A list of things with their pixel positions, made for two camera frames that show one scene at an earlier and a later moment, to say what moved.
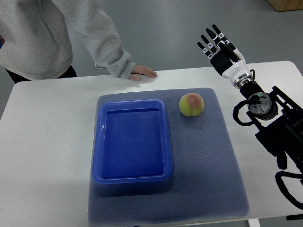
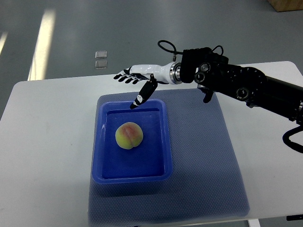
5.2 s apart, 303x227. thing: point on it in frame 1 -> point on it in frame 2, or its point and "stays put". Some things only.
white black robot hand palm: (224, 66) -> (170, 73)
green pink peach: (191, 104) -> (128, 135)
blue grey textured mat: (206, 181) stays put
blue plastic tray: (132, 142) stays put
